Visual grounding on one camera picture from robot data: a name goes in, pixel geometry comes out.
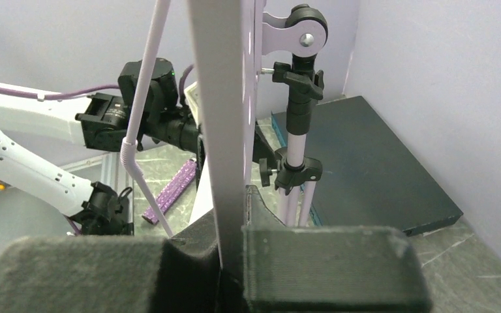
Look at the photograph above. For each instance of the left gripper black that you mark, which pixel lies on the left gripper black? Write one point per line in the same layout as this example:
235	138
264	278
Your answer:
104	125

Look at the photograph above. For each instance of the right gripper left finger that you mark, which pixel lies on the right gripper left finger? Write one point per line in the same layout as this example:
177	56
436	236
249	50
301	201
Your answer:
112	273

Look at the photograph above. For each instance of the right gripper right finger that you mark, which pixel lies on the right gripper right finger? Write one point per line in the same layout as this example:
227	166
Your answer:
328	268

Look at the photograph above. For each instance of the lilac perforated music stand desk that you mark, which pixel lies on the lilac perforated music stand desk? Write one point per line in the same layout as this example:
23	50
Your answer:
227	41

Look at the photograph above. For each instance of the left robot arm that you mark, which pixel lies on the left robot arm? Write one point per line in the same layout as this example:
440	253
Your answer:
41	131

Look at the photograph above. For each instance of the purple glitter tube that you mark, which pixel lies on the purple glitter tube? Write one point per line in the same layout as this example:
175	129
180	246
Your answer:
176	186

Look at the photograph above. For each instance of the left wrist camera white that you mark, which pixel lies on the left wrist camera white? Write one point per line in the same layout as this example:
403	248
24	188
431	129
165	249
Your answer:
192	99

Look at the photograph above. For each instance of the dark network switch box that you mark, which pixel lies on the dark network switch box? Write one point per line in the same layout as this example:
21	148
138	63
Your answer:
369	176

